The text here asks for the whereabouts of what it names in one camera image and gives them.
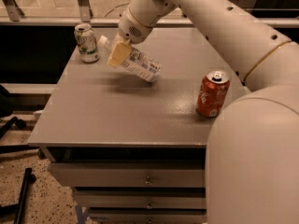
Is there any middle grey drawer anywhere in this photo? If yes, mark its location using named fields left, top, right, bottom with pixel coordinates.
left=73, top=188, right=206, bottom=209

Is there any metal railing frame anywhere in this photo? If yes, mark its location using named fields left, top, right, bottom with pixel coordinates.
left=0, top=0, right=299, bottom=27

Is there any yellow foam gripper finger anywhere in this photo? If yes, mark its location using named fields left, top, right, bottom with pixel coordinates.
left=107, top=39, right=132, bottom=68

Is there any grey drawer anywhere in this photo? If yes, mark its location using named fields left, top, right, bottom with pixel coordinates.
left=73, top=188, right=206, bottom=209
left=89, top=208, right=207, bottom=224
left=49, top=163, right=205, bottom=188

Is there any red cola can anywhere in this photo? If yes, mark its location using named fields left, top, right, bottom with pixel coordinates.
left=196, top=69, right=230, bottom=118

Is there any clear blue-label plastic bottle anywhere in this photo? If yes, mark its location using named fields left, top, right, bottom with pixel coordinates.
left=98, top=35, right=162, bottom=83

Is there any bottom grey drawer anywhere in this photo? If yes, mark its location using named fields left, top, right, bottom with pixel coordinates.
left=89, top=208, right=207, bottom=224

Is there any top grey drawer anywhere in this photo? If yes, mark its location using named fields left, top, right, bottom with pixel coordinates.
left=49, top=163, right=205, bottom=188

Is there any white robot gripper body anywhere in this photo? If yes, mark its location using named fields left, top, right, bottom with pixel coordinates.
left=119, top=6, right=154, bottom=44

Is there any white green soda can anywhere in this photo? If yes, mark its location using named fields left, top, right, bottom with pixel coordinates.
left=74, top=23, right=100, bottom=63

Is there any black metal bar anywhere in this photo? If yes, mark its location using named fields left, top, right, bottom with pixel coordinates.
left=0, top=168, right=36, bottom=224

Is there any yellow cable on floor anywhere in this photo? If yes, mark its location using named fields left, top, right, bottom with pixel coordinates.
left=104, top=2, right=130, bottom=19

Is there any grey drawer cabinet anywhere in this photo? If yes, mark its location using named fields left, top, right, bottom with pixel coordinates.
left=27, top=26, right=250, bottom=224

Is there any black chair base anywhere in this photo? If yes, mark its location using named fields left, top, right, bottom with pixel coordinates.
left=0, top=84, right=45, bottom=161

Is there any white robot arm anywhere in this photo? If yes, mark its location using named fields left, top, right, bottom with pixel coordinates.
left=119, top=0, right=299, bottom=224

